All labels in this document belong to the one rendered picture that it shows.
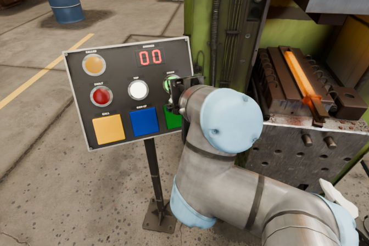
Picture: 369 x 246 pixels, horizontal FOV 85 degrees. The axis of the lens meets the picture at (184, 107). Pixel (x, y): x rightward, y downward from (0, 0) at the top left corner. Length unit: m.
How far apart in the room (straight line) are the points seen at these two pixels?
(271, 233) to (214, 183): 0.08
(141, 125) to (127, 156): 1.22
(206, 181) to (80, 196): 1.51
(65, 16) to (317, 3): 4.72
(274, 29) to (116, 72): 0.85
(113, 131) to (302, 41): 1.01
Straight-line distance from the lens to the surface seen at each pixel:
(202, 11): 0.77
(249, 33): 0.81
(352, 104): 0.91
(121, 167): 1.76
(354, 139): 0.93
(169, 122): 0.61
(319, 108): 0.76
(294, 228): 0.24
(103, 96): 0.59
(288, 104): 0.81
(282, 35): 1.20
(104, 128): 0.61
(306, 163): 1.00
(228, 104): 0.23
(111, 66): 0.59
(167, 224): 1.50
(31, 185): 1.98
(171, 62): 0.60
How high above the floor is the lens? 1.43
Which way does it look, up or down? 41 degrees down
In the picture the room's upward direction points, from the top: straight up
